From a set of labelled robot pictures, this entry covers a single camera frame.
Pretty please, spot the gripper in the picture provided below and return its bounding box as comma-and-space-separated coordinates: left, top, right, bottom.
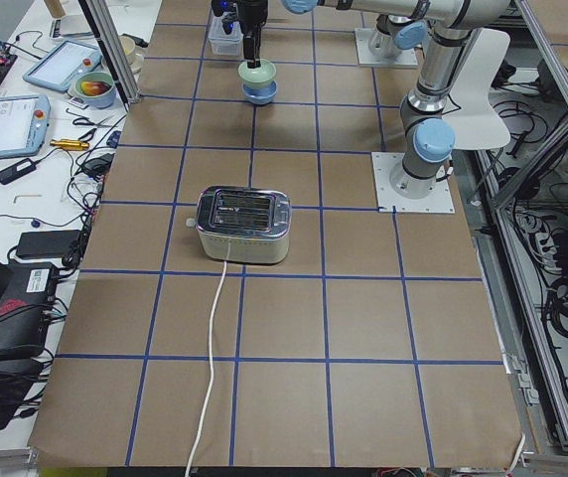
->
235, 0, 268, 69

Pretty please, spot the green bowl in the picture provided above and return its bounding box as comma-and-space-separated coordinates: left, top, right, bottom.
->
237, 59, 277, 89

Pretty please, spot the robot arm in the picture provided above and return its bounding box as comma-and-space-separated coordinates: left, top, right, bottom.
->
234, 1, 430, 70
283, 0, 508, 180

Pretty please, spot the beige bowl with lemon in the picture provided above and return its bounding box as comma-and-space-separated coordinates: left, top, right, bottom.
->
119, 35, 144, 74

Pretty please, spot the blue bowl with fruit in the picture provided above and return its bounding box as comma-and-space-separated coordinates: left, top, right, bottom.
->
73, 72, 116, 109

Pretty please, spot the clear plastic food container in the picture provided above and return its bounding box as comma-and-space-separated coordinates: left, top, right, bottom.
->
208, 17, 242, 57

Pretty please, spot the cream toaster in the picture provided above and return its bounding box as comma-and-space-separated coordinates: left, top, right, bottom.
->
186, 185, 292, 264

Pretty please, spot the teach pendant tablet far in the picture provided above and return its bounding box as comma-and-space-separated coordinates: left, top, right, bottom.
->
23, 41, 102, 92

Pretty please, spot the teach pendant tablet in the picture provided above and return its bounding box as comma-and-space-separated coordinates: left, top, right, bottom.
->
0, 94, 51, 159
23, 41, 102, 92

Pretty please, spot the white chair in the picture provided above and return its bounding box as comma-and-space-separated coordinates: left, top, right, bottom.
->
443, 28, 510, 150

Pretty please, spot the teach pendant tablet near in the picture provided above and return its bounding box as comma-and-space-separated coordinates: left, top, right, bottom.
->
0, 94, 51, 159

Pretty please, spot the black power adapter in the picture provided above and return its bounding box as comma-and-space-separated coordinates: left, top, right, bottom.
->
0, 158, 37, 185

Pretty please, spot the black laptop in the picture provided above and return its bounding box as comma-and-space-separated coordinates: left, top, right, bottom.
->
0, 261, 57, 361

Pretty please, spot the aluminium frame post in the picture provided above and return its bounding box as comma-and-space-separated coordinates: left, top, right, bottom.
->
78, 0, 140, 109

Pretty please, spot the white toaster power cable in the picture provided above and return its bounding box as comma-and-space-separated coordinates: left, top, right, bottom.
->
184, 257, 229, 477

